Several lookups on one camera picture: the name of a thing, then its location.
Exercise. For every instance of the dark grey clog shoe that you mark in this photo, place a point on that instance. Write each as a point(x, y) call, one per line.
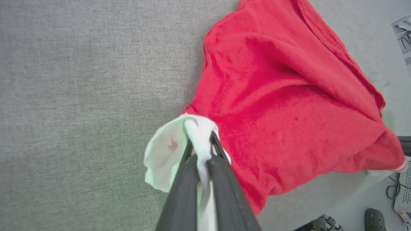
point(375, 220)

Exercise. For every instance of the grey equipment rack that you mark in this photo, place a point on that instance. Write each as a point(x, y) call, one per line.
point(404, 35)

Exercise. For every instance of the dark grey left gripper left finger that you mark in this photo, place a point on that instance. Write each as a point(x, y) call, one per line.
point(183, 199)

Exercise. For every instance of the red garment with white trim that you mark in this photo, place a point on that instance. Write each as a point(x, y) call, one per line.
point(289, 106)

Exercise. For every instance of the white box with red label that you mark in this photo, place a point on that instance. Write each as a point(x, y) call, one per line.
point(405, 192)

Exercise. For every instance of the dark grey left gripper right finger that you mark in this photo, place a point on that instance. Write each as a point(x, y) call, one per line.
point(229, 199)

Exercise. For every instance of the grey robot base part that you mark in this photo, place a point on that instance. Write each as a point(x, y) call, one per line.
point(324, 224)

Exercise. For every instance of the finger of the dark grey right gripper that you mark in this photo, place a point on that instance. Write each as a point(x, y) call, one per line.
point(406, 147)

